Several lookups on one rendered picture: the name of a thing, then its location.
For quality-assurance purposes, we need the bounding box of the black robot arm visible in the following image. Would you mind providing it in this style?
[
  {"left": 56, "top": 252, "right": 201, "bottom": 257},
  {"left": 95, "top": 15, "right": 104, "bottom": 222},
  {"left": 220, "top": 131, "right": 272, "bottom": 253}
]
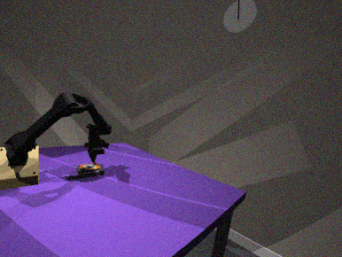
[{"left": 4, "top": 92, "right": 112, "bottom": 166}]

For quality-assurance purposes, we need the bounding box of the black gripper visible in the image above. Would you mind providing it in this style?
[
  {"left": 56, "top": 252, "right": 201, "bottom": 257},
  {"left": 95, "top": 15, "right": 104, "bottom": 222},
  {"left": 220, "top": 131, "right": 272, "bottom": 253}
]
[{"left": 83, "top": 136, "right": 105, "bottom": 162}]

